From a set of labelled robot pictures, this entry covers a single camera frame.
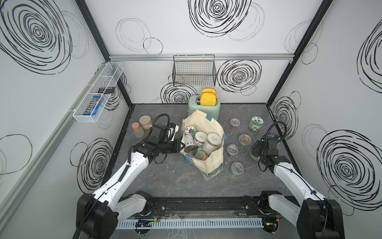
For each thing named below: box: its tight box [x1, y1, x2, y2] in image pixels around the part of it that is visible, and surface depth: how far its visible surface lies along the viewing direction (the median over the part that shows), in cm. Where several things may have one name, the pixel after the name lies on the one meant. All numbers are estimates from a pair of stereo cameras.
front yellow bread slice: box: [199, 91, 217, 107], surface depth 99 cm
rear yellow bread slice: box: [200, 87, 217, 96], surface depth 101 cm
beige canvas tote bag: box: [179, 109, 226, 181], surface depth 82 cm
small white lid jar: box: [184, 125, 198, 136], surface depth 96 cm
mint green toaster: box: [187, 95, 221, 121], surface depth 101 cm
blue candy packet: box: [82, 95, 103, 116], surface depth 71 cm
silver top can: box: [184, 134, 198, 153], surface depth 87 cm
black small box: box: [97, 86, 116, 95], surface depth 80 cm
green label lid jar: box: [248, 116, 265, 132], surface depth 101 cm
